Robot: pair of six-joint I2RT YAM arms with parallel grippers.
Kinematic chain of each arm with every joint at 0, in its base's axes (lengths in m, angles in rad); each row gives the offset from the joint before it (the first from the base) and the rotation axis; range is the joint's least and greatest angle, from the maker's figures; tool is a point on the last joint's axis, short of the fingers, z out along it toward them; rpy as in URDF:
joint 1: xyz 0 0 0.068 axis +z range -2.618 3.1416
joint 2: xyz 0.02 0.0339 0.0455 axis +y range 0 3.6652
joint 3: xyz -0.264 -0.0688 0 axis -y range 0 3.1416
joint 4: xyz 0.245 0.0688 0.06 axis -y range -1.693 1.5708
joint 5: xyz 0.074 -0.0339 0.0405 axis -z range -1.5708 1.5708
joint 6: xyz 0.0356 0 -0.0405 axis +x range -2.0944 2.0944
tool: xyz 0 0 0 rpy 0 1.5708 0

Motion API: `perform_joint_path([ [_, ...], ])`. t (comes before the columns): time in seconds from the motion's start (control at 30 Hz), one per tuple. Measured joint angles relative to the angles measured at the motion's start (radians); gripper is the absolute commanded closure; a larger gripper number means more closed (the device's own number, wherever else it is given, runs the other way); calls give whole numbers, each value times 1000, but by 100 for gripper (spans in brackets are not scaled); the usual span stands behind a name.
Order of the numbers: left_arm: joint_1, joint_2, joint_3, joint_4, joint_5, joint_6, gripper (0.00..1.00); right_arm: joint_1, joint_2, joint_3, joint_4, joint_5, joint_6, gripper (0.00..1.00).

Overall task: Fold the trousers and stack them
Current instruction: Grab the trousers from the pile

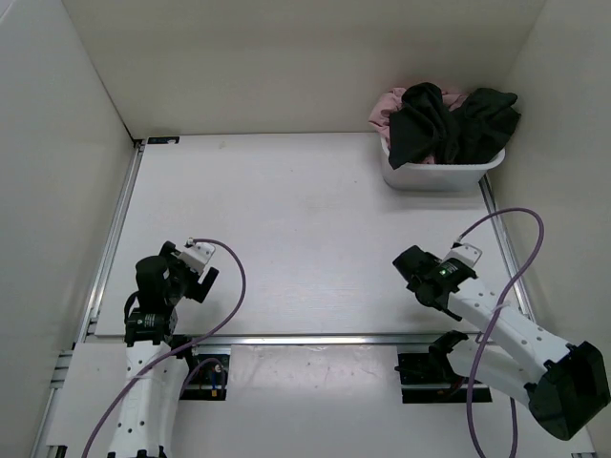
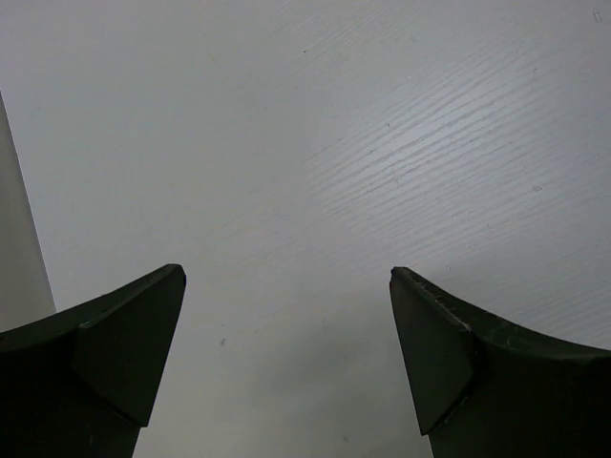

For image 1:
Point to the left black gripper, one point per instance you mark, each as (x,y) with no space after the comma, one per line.
(194,291)

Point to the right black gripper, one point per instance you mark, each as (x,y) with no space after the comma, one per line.
(448,312)

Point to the black trousers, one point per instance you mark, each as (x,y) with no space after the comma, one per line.
(471,134)

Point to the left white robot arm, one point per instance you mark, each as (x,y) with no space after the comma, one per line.
(147,412)

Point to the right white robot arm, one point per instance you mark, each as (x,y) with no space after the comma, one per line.
(563,385)

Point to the white plastic laundry basket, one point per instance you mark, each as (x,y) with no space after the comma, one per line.
(433,177)

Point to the small black label sticker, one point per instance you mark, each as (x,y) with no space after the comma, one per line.
(163,140)

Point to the pink garment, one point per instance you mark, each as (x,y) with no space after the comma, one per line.
(382,112)

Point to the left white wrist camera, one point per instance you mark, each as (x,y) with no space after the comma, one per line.
(196,255)

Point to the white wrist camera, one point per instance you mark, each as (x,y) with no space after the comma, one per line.
(460,261)
(196,255)

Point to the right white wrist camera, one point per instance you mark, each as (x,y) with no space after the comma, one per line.
(460,261)

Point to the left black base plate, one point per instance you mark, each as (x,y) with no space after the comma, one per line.
(208,373)

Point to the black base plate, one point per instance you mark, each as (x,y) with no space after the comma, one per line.
(421,384)
(208,373)

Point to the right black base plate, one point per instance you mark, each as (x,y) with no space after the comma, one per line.
(421,384)

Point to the aluminium frame rail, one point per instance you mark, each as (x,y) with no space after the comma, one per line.
(92,301)

